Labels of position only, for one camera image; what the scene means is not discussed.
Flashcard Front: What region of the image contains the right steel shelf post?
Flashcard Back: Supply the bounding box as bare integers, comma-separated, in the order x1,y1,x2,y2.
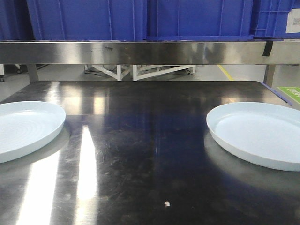
263,65,276,87

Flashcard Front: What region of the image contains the blue plastic bin centre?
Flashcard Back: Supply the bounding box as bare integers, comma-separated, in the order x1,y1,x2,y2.
146,0,253,41

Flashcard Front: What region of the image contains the green floor sign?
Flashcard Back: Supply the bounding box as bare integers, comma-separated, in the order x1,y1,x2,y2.
278,87,300,104

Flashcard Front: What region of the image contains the light blue plate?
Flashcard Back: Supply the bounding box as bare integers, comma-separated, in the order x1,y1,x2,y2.
206,102,300,172
0,101,66,163

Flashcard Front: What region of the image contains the black tape strip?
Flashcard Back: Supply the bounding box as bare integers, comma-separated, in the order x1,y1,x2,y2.
262,41,273,57

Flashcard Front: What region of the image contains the white metal frame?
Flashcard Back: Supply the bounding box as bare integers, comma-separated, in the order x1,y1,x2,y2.
84,64,196,81

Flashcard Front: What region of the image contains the blue plastic bin right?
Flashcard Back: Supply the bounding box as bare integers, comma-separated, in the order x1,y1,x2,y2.
250,0,300,39

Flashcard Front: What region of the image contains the steel shelf post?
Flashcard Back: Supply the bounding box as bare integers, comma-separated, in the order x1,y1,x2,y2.
263,65,276,87
26,64,39,83

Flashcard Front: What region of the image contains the white paper label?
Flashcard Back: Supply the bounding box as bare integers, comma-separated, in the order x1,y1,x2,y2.
285,8,300,34

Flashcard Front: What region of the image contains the blue plastic bin left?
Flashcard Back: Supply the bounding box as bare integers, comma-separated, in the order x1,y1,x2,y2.
27,0,147,41

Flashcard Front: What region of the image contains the stainless steel shelf rail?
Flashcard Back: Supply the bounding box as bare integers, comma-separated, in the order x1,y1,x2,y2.
0,40,300,65

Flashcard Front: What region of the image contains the left steel shelf post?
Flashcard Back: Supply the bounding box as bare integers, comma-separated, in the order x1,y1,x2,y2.
26,64,39,83

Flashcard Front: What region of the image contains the blue plastic bin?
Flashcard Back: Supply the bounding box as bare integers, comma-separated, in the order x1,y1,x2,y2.
250,0,300,39
27,0,147,41
146,0,253,41

